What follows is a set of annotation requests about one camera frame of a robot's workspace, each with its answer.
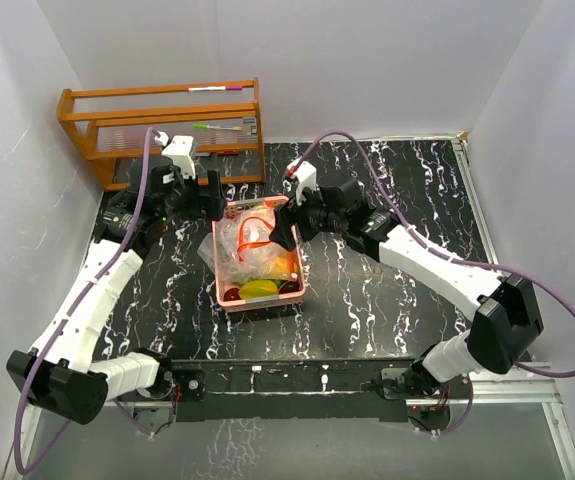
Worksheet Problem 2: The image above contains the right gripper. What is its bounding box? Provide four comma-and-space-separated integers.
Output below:
268, 181, 346, 252

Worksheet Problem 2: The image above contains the clear zip bag orange zipper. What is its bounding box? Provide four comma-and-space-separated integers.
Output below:
215, 202, 298, 283

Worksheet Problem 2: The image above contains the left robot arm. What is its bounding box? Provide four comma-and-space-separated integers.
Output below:
6, 165, 227, 425

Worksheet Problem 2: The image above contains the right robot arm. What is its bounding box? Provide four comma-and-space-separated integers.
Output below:
269, 180, 544, 398

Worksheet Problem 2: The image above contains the pink plastic basket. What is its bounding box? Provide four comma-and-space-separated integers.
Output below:
212, 196, 306, 312

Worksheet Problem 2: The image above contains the yellow mango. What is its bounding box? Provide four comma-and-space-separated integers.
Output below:
265, 255, 297, 281

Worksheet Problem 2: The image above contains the dark red plum right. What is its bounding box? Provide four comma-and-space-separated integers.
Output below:
279, 281, 301, 295

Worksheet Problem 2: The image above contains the dark red plum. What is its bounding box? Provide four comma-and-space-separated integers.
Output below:
279, 281, 301, 295
223, 287, 241, 302

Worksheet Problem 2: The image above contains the yellow starfruit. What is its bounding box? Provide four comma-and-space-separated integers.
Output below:
238, 279, 279, 300

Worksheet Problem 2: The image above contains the green marker pen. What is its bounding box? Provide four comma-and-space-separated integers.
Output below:
192, 123, 243, 132

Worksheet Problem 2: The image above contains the dark red plum left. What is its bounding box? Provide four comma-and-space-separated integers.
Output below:
223, 287, 241, 302

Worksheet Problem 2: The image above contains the pink white marker pen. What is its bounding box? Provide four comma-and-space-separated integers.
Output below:
187, 84, 244, 93

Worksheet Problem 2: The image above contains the wooden shelf rack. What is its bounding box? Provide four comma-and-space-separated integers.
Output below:
56, 78, 267, 191

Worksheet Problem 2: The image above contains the black base bar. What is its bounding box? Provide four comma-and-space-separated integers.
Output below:
171, 358, 443, 422

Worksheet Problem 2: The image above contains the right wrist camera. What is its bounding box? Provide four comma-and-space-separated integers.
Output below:
286, 160, 318, 205

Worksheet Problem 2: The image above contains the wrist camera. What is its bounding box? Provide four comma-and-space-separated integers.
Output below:
161, 135, 197, 180
286, 160, 318, 205

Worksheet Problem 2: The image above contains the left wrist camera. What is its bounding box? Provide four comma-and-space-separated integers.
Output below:
161, 135, 197, 180

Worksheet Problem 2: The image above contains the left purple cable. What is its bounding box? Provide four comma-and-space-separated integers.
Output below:
12, 126, 171, 476

